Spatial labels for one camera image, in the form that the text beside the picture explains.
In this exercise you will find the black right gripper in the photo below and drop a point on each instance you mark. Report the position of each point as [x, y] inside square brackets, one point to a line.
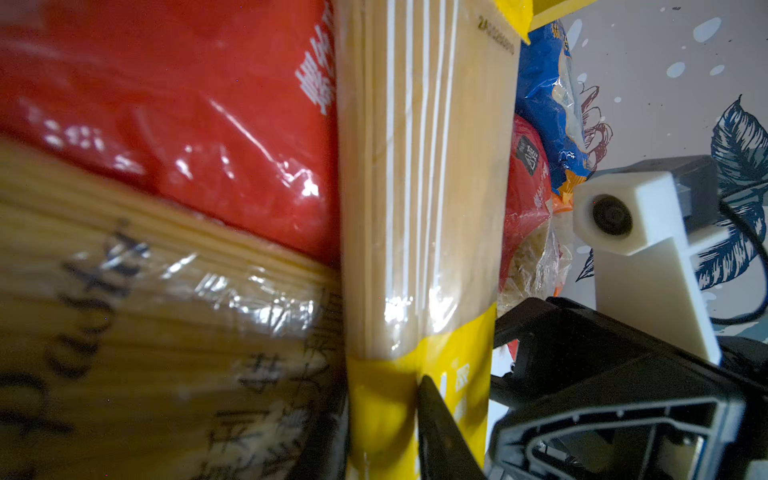
[588, 397]

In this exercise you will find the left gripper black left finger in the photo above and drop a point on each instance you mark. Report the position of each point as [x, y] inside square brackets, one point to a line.
[324, 455]

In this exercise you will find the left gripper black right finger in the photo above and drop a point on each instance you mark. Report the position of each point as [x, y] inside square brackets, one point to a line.
[443, 452]

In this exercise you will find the dark blue spaghetti pack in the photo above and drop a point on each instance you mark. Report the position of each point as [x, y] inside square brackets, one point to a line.
[140, 341]

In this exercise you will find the blue orecchiette pasta bag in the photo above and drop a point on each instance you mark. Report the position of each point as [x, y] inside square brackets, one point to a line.
[547, 99]

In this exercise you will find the yellow wooden shelf unit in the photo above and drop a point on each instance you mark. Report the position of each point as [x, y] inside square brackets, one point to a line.
[559, 8]

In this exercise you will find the red fusilli bag right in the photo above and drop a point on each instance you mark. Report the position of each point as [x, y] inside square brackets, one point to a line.
[535, 261]

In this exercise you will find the red fusilli bag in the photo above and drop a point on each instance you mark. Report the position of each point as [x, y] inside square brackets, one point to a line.
[224, 107]
[535, 261]

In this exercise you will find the red fusilli bag left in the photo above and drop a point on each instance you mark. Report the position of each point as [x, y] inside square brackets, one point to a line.
[224, 107]

